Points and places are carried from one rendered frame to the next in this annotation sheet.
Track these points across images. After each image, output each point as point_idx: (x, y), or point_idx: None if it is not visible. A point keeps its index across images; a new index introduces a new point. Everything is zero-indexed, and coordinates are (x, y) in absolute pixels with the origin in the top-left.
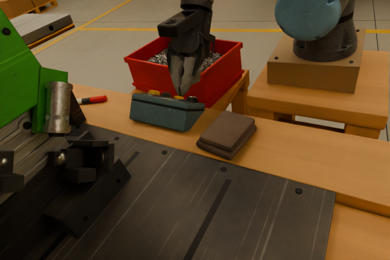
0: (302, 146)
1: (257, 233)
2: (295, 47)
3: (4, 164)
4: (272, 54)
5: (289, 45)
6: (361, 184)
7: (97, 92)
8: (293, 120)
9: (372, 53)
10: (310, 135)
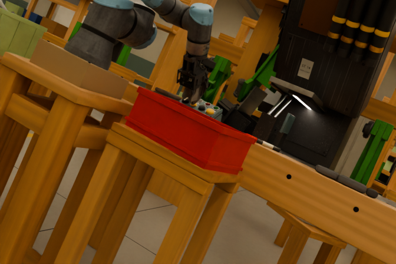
0: (136, 85)
1: None
2: (110, 65)
3: None
4: (122, 78)
5: (105, 69)
6: None
7: (257, 144)
8: (92, 119)
9: (19, 57)
10: (130, 83)
